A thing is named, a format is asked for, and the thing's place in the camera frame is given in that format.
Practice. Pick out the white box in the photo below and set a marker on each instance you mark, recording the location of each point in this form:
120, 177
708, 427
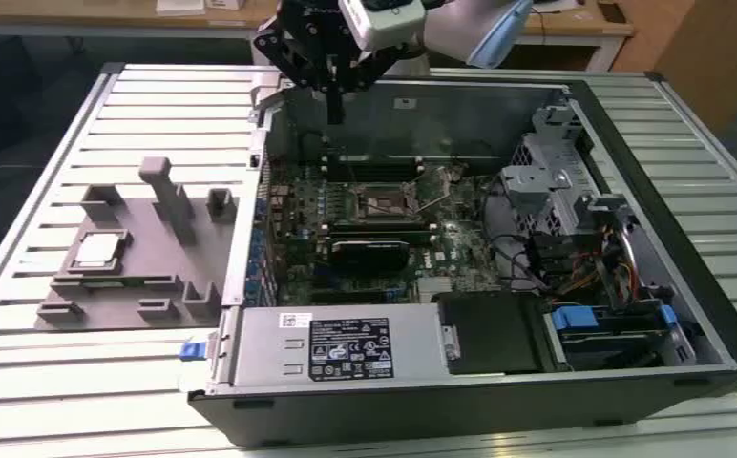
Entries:
180, 6
224, 4

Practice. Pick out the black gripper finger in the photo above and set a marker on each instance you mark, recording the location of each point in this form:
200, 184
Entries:
368, 71
286, 57

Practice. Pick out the wooden cabinet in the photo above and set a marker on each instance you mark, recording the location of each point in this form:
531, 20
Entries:
712, 57

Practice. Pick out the wooden desk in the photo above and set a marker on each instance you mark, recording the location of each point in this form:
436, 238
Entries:
56, 19

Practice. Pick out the silver square CPU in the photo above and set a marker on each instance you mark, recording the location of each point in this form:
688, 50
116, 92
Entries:
102, 249

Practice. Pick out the metal locking lever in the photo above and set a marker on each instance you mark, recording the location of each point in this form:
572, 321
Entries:
436, 196
350, 168

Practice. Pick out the small silver heatsink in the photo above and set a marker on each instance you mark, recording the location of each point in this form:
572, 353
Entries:
435, 289

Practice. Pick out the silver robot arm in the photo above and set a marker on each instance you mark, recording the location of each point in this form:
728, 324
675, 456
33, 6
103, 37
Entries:
451, 28

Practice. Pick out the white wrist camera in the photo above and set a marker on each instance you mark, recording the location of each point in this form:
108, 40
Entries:
387, 24

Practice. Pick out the black round speaker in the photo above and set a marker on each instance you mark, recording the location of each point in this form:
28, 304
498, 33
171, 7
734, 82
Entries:
310, 143

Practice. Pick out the black PC case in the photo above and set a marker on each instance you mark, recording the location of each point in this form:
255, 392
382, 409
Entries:
406, 420

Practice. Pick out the grey parts rack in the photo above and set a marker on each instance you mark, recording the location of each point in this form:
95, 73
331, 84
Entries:
151, 229

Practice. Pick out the metal drive cage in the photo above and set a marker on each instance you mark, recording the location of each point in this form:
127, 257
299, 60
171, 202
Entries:
534, 186

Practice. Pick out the RAM slot black clips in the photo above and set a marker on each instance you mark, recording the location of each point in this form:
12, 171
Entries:
375, 234
371, 176
375, 225
371, 165

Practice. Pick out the green RAM stick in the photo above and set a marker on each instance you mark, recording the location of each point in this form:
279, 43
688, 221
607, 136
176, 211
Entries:
126, 284

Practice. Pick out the blue plastic tab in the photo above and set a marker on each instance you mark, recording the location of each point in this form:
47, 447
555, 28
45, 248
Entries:
666, 317

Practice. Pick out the silver power supply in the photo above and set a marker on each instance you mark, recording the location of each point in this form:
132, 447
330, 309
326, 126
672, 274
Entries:
266, 343

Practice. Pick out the black expansion slot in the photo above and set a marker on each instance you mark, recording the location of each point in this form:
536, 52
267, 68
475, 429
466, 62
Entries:
348, 297

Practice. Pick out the black graphics card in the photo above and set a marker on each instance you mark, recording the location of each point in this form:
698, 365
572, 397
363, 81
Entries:
368, 257

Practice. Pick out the blue case latch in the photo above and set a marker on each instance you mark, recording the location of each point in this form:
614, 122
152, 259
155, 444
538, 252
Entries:
191, 350

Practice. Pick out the CPU socket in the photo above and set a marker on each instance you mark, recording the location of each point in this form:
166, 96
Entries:
384, 202

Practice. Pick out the black plastic shroud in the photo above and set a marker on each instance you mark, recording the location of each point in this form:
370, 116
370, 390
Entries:
490, 334

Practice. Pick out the blue disk carrier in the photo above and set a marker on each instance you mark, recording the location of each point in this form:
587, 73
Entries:
572, 318

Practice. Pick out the green motherboard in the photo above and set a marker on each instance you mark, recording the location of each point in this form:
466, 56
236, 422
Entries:
463, 243

